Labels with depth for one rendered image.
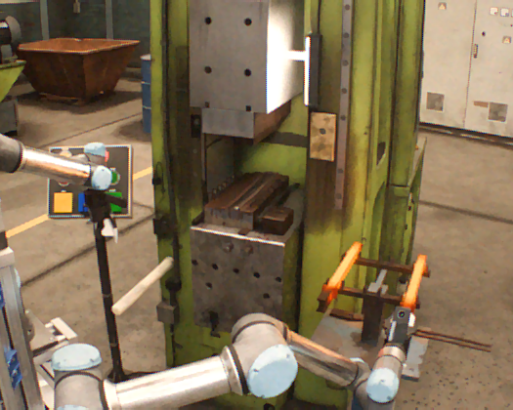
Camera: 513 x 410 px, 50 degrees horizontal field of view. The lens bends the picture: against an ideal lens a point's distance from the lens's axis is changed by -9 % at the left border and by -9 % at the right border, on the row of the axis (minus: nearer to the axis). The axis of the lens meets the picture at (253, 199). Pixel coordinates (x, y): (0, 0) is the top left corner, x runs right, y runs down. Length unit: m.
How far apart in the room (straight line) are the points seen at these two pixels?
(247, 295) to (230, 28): 0.99
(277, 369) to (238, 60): 1.16
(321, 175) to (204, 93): 0.52
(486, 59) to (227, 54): 5.37
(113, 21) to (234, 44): 8.89
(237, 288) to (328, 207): 0.46
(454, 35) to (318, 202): 5.19
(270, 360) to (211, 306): 1.18
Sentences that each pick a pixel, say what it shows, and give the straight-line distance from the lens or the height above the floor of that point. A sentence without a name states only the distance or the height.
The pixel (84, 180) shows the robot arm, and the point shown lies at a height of 1.24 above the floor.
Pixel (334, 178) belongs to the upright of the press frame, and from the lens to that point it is 2.18.
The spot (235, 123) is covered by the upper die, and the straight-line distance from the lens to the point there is 2.09.
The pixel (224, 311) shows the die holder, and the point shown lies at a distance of 2.36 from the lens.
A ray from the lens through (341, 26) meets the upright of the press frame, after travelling 2.06.
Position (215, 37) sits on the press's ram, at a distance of 2.06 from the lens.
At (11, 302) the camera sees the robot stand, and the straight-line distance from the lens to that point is 1.46.
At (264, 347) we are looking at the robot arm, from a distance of 1.24.
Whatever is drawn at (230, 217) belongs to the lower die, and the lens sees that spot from 2.22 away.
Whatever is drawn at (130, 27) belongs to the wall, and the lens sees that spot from 10.59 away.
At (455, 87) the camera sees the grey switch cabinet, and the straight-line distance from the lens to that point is 7.28.
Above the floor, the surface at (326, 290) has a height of 0.96.
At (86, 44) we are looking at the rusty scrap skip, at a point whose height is 0.77.
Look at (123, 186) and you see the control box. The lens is 2.27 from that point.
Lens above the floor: 1.85
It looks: 22 degrees down
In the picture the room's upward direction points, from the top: 1 degrees clockwise
